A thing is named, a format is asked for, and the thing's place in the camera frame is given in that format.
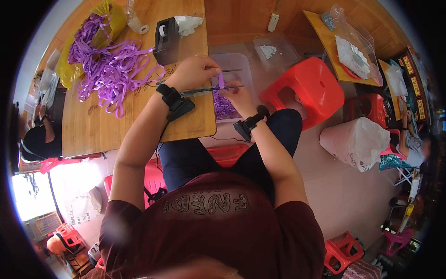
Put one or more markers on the heap of cut purple pieces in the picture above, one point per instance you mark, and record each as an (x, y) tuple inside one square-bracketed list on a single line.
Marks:
[(223, 106)]

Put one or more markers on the person's right fingers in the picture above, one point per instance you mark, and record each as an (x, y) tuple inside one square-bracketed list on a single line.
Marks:
[(232, 93)]

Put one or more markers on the wooden work table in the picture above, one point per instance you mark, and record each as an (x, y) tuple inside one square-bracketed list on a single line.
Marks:
[(104, 129)]

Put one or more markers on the yellow table with white goods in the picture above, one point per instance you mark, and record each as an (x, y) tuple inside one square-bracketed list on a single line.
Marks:
[(348, 59)]

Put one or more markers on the red slatted plastic stool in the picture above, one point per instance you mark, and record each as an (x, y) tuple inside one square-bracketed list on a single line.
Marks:
[(343, 251)]

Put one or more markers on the dark cabinet with gold panels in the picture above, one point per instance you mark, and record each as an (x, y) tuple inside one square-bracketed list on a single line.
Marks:
[(414, 83)]

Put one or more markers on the white crumpled plastic bag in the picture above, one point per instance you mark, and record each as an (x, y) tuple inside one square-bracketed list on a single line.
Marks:
[(188, 24)]

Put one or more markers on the small red plastic stool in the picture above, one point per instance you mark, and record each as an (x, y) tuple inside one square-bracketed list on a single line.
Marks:
[(369, 108)]

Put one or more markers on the printed white sack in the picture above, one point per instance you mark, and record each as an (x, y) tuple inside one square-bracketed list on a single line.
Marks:
[(83, 205)]

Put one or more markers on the clear plastic tub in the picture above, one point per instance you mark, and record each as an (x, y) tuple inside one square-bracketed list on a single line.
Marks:
[(237, 64)]

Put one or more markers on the white power strip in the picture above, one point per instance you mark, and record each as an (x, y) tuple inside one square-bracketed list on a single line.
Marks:
[(273, 22)]

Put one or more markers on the black scissors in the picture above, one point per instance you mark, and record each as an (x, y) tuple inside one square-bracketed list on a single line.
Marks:
[(209, 89)]

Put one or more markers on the stack of red stools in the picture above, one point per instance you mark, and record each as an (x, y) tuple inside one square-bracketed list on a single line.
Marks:
[(69, 235)]

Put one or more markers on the large white sack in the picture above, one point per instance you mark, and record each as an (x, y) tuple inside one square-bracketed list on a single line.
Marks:
[(355, 143)]

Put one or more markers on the pile of long purple ribbons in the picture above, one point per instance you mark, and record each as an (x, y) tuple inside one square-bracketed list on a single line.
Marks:
[(111, 66)]

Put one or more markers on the black wrist band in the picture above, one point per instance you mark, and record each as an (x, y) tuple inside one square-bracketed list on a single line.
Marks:
[(174, 101), (248, 125)]

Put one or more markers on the clear tray with white pieces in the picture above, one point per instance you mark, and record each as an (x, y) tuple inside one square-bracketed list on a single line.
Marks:
[(278, 50)]

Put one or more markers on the black tape dispenser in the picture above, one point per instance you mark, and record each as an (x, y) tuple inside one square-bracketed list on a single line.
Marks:
[(166, 42)]

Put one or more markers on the pink plastic stool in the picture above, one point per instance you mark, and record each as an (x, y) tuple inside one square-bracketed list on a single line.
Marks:
[(397, 240)]

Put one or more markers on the short purple ribbon strip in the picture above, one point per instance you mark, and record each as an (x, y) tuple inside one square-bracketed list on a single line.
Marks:
[(221, 80)]

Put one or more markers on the person's right hand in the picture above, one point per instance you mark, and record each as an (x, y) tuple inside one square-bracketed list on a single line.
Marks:
[(244, 103)]

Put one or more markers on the yellow plastic bag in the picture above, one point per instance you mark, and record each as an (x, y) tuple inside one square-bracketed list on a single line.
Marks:
[(68, 68)]

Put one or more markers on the person's left fingers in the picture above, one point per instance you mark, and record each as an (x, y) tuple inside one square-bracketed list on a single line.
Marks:
[(212, 65)]

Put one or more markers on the person's left hand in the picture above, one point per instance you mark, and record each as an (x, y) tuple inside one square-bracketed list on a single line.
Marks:
[(190, 75)]

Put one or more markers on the person's body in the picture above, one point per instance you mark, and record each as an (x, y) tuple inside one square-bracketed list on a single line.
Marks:
[(216, 230)]

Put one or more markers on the yellow table with clear bags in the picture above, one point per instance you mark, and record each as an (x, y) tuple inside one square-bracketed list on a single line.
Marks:
[(395, 82)]

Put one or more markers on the clear bag with tape roll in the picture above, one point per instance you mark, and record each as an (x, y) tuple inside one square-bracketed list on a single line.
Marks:
[(134, 21)]

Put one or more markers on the teal patterned bag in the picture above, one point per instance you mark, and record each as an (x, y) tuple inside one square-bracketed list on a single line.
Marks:
[(393, 162)]

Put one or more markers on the large red plastic stool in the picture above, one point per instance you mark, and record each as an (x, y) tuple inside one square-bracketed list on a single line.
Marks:
[(310, 87)]

